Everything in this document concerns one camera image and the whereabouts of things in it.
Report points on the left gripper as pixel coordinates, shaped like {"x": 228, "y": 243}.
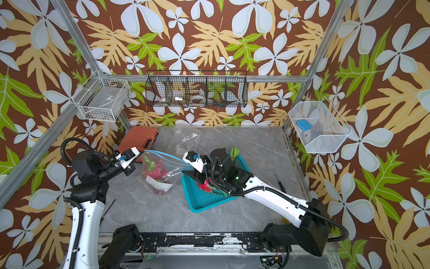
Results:
{"x": 129, "y": 172}

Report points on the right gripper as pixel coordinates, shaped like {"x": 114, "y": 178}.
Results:
{"x": 195, "y": 175}

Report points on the dragon fruit bag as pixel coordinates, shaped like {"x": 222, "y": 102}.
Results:
{"x": 207, "y": 188}
{"x": 234, "y": 153}
{"x": 156, "y": 170}

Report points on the zip-top bag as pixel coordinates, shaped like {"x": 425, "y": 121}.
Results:
{"x": 184, "y": 139}
{"x": 173, "y": 165}

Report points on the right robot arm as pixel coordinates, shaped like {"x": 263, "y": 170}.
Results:
{"x": 309, "y": 224}

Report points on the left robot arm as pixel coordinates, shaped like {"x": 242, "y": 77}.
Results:
{"x": 88, "y": 198}

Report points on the teal plastic basket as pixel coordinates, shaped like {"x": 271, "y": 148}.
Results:
{"x": 200, "y": 201}

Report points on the red plastic tool case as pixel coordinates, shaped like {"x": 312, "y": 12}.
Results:
{"x": 140, "y": 137}

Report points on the blue object in basket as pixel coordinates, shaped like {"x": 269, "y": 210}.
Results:
{"x": 304, "y": 125}

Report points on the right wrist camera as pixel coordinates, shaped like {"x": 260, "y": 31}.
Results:
{"x": 197, "y": 161}

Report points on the white wire basket left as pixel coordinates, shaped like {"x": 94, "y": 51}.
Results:
{"x": 102, "y": 98}

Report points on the white wire basket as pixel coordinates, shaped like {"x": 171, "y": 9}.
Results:
{"x": 102, "y": 98}
{"x": 329, "y": 128}

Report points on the black wire basket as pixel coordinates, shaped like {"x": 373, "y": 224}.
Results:
{"x": 196, "y": 88}

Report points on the black mounting base rail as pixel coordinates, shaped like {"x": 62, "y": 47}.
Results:
{"x": 245, "y": 242}

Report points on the screwdriver black yellow handle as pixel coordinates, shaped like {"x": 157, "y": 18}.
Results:
{"x": 280, "y": 183}

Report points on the white wire basket right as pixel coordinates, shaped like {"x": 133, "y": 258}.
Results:
{"x": 329, "y": 128}

